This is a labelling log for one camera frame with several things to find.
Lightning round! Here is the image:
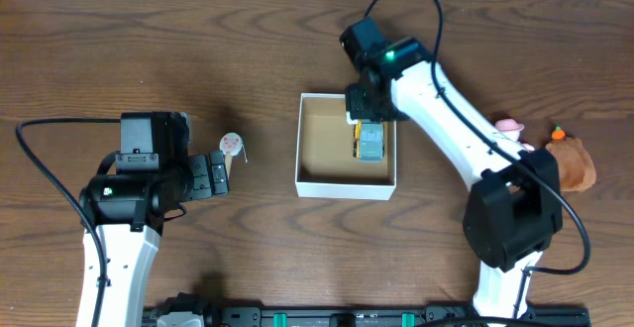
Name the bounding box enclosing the yellow grey toy truck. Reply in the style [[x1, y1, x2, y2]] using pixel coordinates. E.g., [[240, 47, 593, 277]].
[[353, 120, 384, 163]]

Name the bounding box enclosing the pink duck toy with hat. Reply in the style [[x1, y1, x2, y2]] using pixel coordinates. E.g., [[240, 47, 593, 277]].
[[494, 119, 535, 152]]

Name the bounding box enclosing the brown plush with orange top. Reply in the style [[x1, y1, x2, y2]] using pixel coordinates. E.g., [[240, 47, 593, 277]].
[[545, 126, 597, 192]]

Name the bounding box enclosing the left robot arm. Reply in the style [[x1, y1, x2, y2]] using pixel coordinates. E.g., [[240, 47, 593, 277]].
[[76, 112, 229, 326]]

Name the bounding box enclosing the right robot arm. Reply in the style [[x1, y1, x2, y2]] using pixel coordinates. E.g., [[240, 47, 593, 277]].
[[340, 18, 563, 326]]

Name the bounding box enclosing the white cardboard box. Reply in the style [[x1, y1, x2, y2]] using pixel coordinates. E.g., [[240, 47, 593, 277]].
[[294, 93, 397, 200]]

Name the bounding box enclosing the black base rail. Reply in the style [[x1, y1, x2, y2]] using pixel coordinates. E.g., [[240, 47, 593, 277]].
[[143, 291, 590, 327]]

